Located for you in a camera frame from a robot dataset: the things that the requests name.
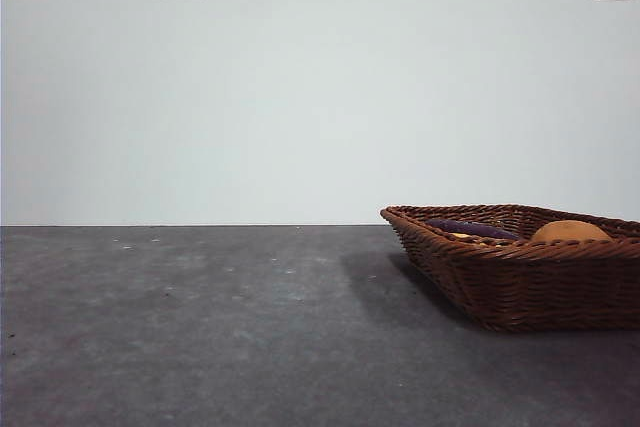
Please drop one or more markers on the purple eggplant with green stem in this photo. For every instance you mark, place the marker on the purple eggplant with green stem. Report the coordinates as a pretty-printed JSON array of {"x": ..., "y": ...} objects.
[{"x": 470, "y": 228}]

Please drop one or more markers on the brown wicker basket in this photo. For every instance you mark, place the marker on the brown wicker basket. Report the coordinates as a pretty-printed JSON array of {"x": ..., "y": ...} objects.
[{"x": 525, "y": 287}]

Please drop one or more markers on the brown potato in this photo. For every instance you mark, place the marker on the brown potato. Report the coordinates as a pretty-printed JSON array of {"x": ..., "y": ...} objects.
[{"x": 570, "y": 232}]

